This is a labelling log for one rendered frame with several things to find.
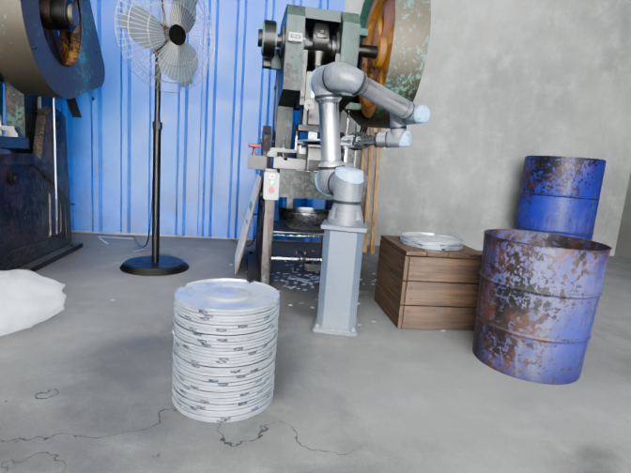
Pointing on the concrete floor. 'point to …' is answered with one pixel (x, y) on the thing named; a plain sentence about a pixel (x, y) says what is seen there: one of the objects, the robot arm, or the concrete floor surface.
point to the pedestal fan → (184, 14)
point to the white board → (247, 221)
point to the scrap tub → (537, 303)
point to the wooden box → (427, 285)
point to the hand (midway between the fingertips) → (342, 142)
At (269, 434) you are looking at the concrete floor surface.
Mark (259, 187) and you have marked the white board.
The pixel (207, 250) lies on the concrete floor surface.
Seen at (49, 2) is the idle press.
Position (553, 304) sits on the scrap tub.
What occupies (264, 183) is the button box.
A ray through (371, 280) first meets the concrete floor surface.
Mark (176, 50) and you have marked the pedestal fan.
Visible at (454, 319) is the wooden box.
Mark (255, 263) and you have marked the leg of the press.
